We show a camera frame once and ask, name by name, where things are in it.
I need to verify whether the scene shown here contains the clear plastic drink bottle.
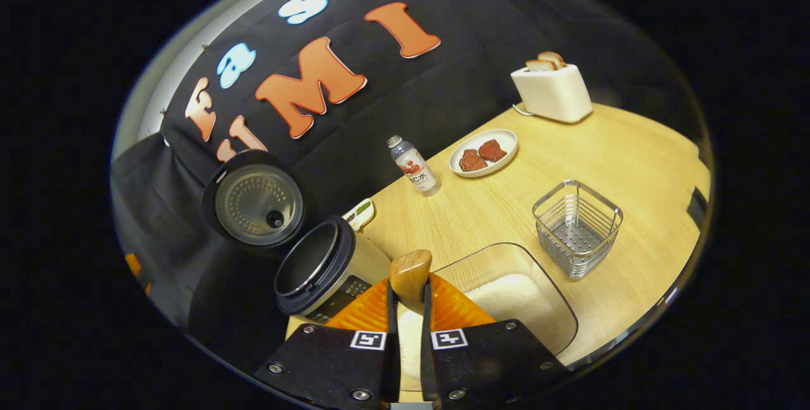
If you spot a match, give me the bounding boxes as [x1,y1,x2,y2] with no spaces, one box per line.
[387,135,442,197]

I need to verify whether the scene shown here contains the white toaster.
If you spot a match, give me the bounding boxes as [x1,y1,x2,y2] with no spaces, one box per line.
[510,63,594,124]

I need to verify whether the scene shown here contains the wooden spoon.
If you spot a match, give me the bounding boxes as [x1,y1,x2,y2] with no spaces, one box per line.
[389,249,433,325]

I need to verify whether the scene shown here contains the black backdrop cloth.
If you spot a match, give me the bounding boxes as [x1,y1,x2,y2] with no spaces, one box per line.
[111,0,697,335]

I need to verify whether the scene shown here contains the small white seasoning dish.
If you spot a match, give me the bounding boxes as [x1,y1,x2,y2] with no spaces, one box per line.
[342,198,375,232]

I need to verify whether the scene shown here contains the dark grey table clamp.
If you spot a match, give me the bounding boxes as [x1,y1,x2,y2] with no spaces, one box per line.
[687,187,707,228]

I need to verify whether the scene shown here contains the grey rice cooker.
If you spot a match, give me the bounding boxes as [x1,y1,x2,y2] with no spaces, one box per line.
[201,149,393,325]

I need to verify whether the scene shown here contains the metal wire chopstick holder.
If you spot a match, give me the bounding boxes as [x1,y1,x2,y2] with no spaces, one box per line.
[532,180,624,280]

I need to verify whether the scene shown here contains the white round plate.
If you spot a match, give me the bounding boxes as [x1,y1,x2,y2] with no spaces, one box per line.
[449,129,519,178]

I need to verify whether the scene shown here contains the brown meat piece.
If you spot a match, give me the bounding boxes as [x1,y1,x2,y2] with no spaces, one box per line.
[478,139,508,163]
[459,149,488,173]

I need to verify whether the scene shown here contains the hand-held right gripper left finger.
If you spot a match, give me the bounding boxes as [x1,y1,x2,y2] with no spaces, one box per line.
[253,277,401,409]

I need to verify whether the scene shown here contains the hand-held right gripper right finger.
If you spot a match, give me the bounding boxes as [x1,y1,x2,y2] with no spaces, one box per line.
[421,274,573,407]

